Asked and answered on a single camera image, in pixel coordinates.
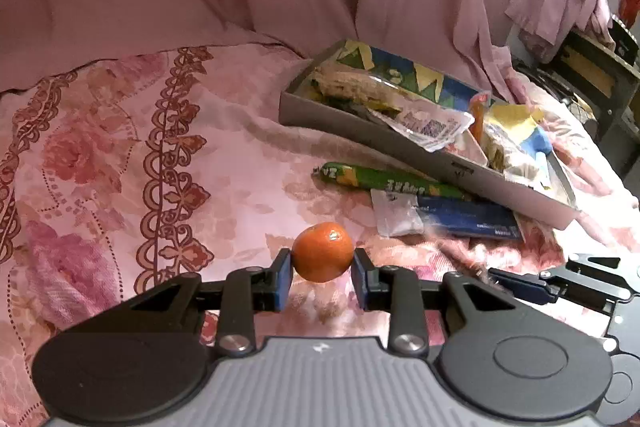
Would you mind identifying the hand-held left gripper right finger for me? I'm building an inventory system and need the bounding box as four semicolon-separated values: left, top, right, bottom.
351;248;533;356

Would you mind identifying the orange tangerine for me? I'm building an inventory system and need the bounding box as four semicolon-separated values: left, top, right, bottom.
291;222;355;283

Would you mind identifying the white printed wrapper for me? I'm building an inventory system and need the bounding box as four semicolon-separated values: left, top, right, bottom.
384;99;476;153

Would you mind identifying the green sausage stick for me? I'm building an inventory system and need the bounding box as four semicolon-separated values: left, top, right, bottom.
312;161;474;203

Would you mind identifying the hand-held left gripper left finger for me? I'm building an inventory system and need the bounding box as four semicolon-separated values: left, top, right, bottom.
117;249;295;356

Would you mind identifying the clear biscuit packet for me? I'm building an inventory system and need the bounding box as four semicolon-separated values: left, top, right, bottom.
312;61;402;108

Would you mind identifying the pale crinkled wrapper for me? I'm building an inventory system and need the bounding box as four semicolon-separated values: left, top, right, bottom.
482;122;539;180

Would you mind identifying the grey cardboard box tray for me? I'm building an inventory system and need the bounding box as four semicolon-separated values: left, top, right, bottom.
278;38;581;231

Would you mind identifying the colourful printed paper lining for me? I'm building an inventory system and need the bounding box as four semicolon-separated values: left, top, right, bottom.
320;39;554;158

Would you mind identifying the blue and clear snack packet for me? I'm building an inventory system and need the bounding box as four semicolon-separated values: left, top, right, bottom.
370;187;525;242

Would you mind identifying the black box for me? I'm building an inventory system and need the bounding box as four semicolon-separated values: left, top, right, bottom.
612;19;640;68

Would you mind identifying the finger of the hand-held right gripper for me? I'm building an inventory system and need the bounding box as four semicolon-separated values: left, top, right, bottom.
542;254;640;283
487;267;634;305

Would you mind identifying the pink floral blanket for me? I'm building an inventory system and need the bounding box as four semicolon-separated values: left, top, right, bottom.
0;44;640;427

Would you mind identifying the wooden desk with dark frame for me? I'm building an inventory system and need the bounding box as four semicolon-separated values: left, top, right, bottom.
537;29;640;178

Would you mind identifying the red orange snack stick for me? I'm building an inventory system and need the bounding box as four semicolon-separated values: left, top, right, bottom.
469;91;494;144

